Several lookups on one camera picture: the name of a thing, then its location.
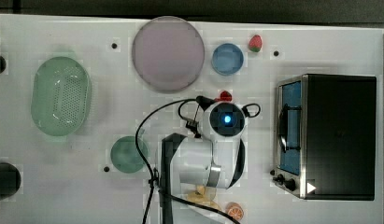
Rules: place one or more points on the red ketchup bottle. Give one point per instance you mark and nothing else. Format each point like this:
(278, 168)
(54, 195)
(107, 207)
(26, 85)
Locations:
(224, 96)

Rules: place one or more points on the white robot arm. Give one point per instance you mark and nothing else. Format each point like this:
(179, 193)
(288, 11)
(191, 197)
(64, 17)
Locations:
(216, 160)

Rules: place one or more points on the blue bowl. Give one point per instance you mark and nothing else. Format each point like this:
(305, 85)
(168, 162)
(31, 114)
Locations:
(227, 59)

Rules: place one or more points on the green mug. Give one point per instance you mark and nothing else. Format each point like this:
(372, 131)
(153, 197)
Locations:
(125, 156)

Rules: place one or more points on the peeled toy banana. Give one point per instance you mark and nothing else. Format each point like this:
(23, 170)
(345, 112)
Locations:
(204, 196)

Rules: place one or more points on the large toy strawberry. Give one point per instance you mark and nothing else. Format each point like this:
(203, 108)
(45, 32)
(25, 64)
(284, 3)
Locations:
(255, 43)

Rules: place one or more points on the toy orange half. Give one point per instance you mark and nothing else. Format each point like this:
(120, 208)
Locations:
(235, 211)

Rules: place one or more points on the green colander basket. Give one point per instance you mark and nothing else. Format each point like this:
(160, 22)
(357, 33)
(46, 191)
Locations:
(61, 96)

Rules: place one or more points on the toaster oven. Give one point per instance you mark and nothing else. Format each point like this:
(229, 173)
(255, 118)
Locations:
(326, 132)

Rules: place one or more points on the black cylinder mount near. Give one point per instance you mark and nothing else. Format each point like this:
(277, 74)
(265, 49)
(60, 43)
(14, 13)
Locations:
(10, 180)

